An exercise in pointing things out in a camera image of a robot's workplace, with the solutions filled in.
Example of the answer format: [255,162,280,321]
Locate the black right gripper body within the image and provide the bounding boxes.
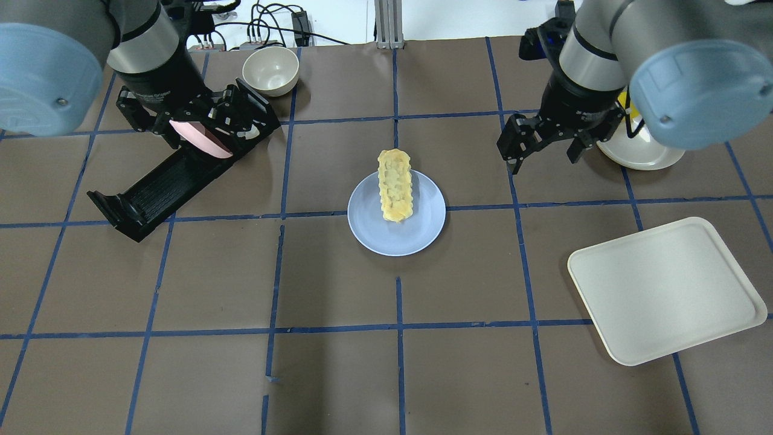
[496,91,626,162]

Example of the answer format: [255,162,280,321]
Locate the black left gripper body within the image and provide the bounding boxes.
[116,85,254,143]

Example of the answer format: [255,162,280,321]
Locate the light blue round plate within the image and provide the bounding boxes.
[346,170,446,257]

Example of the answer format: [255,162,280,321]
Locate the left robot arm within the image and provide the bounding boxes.
[2,1,277,159]

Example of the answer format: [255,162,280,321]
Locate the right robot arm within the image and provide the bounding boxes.
[496,1,772,174]

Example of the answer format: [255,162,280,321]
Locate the pink round plate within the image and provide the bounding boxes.
[169,120,234,159]

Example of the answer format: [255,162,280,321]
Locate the cream plate with lemon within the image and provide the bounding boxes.
[597,121,685,171]

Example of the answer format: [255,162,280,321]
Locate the cream bowl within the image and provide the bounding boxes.
[241,46,300,97]

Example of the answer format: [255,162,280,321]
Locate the yellow lemon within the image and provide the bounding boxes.
[618,90,640,118]

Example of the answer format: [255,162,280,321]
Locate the black dish rack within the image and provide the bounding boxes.
[88,91,280,242]

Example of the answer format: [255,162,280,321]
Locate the black power adapter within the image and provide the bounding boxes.
[292,10,312,47]

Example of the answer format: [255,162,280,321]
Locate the white rectangular tray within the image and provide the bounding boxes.
[566,216,768,366]

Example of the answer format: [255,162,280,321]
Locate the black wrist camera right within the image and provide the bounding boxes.
[518,17,574,68]

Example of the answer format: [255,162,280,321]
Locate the aluminium frame post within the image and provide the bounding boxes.
[374,0,404,50]

